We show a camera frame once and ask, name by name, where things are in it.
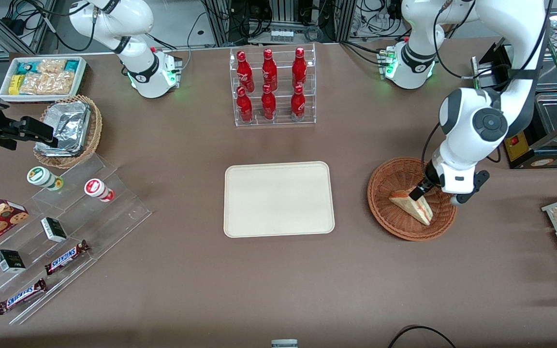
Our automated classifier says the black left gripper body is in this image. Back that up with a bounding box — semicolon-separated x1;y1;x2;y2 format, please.
424;162;490;206

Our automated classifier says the triangular sandwich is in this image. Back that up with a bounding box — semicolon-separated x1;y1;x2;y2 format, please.
388;189;434;227

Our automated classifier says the brown wicker basket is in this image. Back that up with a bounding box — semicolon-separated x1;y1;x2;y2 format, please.
367;157;457;242

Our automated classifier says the light wicker basket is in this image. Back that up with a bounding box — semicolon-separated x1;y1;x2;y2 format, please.
33;94;103;169

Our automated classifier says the cream rectangular tray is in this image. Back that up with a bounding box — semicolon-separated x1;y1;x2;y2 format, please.
223;161;336;239

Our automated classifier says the white snack bin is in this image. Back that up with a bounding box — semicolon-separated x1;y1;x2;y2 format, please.
0;56;88;104

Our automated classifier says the silver foil wrapped food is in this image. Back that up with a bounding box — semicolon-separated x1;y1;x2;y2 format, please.
35;101;91;157

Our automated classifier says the green lid cup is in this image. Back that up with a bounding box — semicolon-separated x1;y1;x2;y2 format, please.
27;166;64;192

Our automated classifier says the large clear bag of crackers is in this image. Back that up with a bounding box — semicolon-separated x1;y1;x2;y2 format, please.
19;72;75;96

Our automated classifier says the black hot food warmer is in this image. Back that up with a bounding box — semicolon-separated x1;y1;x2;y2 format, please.
471;0;557;170

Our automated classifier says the red lid cup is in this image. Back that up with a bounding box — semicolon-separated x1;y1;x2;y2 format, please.
84;178;115;203

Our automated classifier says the small dark box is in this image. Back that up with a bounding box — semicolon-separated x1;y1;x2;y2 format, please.
40;217;68;243
0;249;27;273

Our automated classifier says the clear acrylic tiered stand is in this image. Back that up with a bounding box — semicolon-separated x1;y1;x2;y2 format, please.
0;153;153;326

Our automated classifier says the Snickers bar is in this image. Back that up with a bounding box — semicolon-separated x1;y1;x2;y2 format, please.
44;240;90;276
0;278;47;316

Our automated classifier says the red cola bottle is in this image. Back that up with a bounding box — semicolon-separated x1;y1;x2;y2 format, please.
261;48;279;92
292;47;308;90
261;84;277;120
236;50;255;93
236;87;254;123
290;85;307;122

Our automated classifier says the clear acrylic bottle rack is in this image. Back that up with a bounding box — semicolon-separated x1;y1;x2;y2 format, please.
229;43;317;128

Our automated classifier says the black looped cable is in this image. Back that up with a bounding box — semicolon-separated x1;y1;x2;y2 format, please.
387;325;458;348

